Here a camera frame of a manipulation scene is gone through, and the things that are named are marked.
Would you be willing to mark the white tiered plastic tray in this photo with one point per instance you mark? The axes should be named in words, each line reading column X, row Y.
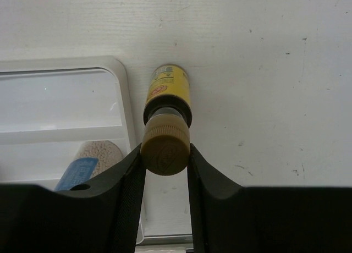
column 56, row 110

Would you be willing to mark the silver-lid shaker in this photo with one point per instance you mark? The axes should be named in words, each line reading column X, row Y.
column 92, row 158

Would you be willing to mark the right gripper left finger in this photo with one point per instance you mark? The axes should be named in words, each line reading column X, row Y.
column 99, row 215

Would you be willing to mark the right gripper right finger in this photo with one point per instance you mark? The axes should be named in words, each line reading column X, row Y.
column 228, row 217

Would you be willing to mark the yellow small bottle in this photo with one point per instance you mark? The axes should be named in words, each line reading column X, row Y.
column 167, row 117

